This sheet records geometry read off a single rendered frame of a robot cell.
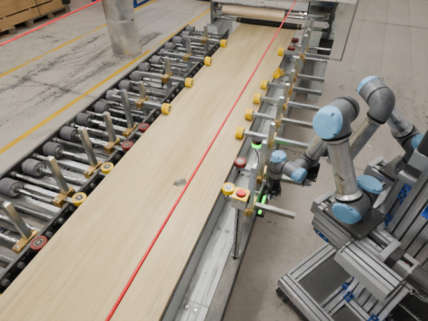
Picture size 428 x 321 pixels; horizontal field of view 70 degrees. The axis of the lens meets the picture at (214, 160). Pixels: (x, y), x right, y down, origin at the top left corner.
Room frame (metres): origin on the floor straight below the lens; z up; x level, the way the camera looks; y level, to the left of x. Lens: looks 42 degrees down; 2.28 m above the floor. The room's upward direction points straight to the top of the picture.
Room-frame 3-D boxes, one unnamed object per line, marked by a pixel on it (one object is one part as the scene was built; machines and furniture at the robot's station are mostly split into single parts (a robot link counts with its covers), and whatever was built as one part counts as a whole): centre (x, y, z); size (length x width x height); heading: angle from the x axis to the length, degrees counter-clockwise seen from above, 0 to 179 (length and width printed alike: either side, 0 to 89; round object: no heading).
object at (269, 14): (4.05, -0.69, 1.05); 1.43 x 0.12 x 0.12; 70
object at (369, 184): (0.96, -0.70, 1.21); 0.13 x 0.12 x 0.14; 134
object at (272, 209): (1.20, -0.27, 0.81); 0.44 x 0.03 x 0.04; 70
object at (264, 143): (1.41, -0.30, 0.91); 0.04 x 0.04 x 0.48; 70
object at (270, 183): (1.16, -0.33, 1.04); 0.09 x 0.08 x 0.12; 0
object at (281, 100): (1.88, -0.47, 0.93); 0.04 x 0.04 x 0.48; 70
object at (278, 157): (1.16, -0.33, 1.20); 0.09 x 0.08 x 0.11; 44
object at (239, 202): (0.93, -0.12, 1.18); 0.07 x 0.07 x 0.08; 70
